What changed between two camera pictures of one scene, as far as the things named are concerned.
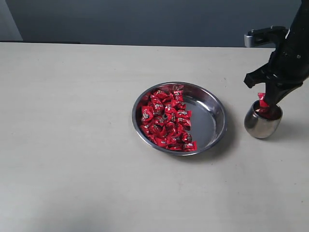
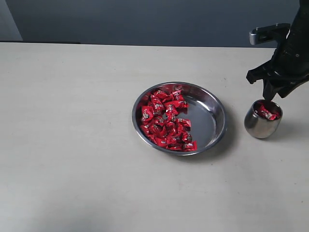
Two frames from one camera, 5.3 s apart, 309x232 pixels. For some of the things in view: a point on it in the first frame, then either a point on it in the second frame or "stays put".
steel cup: [262, 122] stays put
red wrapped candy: [160, 95] stays put
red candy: [183, 114] → [184, 123]
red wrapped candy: [147, 114] stays put
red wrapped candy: [190, 146] stays put
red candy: [262, 103] → [266, 113]
